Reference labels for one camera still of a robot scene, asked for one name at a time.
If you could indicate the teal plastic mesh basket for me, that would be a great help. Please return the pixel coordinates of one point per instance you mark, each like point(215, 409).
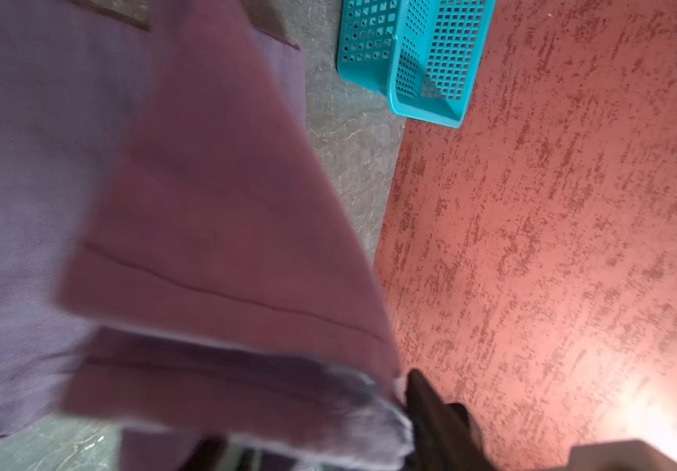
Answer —
point(422, 55)

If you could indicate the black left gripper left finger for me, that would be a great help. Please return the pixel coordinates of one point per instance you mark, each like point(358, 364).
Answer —
point(206, 456)

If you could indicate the purple trousers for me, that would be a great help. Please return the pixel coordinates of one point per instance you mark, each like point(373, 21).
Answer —
point(173, 258)

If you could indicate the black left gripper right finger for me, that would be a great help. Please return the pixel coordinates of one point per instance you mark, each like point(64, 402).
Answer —
point(446, 435)

